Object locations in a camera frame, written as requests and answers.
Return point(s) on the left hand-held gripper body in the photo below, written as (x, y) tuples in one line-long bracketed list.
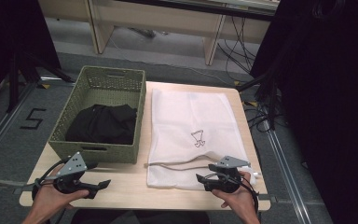
[(71, 166)]

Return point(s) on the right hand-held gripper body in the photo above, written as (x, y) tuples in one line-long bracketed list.
[(228, 180)]

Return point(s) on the green perforated plastic basket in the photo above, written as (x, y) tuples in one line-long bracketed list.
[(74, 124)]

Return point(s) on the black clothes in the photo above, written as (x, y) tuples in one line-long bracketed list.
[(102, 124)]

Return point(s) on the white mesh laundry bag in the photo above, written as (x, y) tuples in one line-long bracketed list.
[(192, 115)]

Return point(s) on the person's right hand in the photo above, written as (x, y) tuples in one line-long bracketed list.
[(240, 202)]

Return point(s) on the person's left hand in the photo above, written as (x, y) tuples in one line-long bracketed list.
[(48, 199)]

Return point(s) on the person's dark trousers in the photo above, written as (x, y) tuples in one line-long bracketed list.
[(136, 217)]

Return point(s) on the black metal stand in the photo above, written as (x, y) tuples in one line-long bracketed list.
[(21, 70), (270, 93)]

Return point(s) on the black curtain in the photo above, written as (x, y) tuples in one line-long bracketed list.
[(9, 37), (329, 93)]

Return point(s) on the dark power strip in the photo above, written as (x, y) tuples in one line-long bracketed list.
[(142, 32)]

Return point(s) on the beige wooden desk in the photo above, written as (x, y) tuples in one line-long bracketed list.
[(155, 18)]

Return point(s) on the metal floor rail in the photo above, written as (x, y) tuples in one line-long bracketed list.
[(0, 130), (287, 174)]

